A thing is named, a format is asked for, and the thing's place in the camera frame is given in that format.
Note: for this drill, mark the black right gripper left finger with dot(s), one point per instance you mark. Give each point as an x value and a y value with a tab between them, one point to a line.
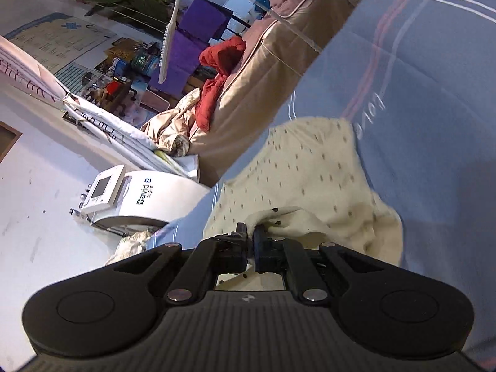
222	254

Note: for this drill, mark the cream polka dot shirt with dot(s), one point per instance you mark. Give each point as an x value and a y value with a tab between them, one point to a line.
307	183

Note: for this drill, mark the beige crumpled blanket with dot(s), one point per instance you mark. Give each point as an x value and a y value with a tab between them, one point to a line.
170	130

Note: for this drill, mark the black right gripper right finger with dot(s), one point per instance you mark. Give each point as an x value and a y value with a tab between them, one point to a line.
288	258

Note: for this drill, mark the floral patterned pillow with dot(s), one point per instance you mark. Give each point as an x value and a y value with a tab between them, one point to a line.
129	246

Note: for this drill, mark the blue striped bed sheet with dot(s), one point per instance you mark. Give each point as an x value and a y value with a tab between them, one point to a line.
417	80

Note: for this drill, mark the purple hanging cloth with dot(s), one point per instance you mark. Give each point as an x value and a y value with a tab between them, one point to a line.
202	21

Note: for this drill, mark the white medical device machine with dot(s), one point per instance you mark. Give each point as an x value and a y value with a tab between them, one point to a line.
126	202

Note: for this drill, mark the white metal pole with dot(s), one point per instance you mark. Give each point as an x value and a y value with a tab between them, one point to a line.
167	42

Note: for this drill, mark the red garment on bed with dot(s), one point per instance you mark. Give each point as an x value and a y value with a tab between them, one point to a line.
223	58

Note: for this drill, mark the brown covered massage bed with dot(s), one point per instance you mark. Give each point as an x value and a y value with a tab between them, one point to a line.
249	101

